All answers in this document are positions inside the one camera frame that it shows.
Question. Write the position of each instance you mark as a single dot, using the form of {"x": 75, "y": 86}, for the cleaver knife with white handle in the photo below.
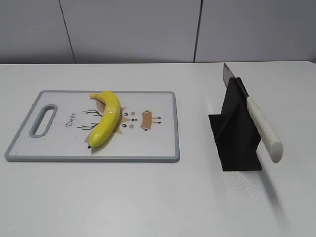
{"x": 266, "y": 131}

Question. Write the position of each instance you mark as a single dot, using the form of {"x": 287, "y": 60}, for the yellow plastic banana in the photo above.
{"x": 103, "y": 130}

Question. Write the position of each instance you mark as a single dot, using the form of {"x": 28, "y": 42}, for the black knife stand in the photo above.
{"x": 235, "y": 133}

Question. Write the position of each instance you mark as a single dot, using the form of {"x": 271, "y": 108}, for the grey-rimmed deer cutting board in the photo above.
{"x": 57, "y": 127}

